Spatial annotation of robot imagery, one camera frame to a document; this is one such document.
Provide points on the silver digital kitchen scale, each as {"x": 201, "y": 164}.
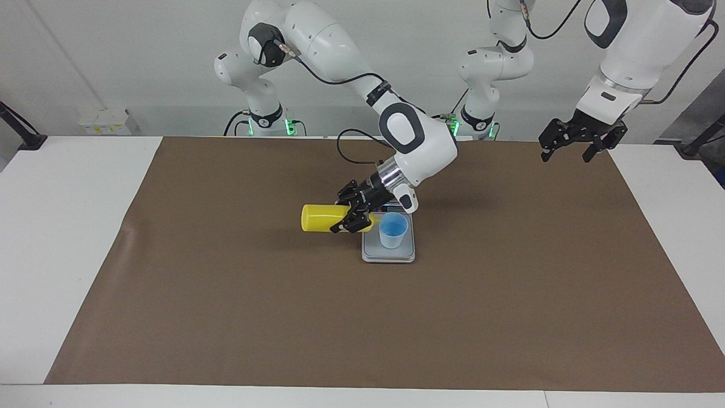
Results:
{"x": 371, "y": 252}

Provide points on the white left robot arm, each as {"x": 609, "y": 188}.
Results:
{"x": 640, "y": 45}

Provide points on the yellow squeeze bottle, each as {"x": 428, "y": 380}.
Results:
{"x": 320, "y": 218}

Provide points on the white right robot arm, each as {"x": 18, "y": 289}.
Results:
{"x": 419, "y": 141}

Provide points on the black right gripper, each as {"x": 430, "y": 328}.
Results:
{"x": 371, "y": 194}

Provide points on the black camera stand clamp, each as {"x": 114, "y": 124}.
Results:
{"x": 694, "y": 148}
{"x": 31, "y": 140}

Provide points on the light blue plastic cup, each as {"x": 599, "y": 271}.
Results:
{"x": 392, "y": 241}

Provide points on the brown paper table mat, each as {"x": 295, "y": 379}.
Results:
{"x": 340, "y": 317}

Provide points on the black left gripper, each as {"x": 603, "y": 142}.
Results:
{"x": 592, "y": 128}

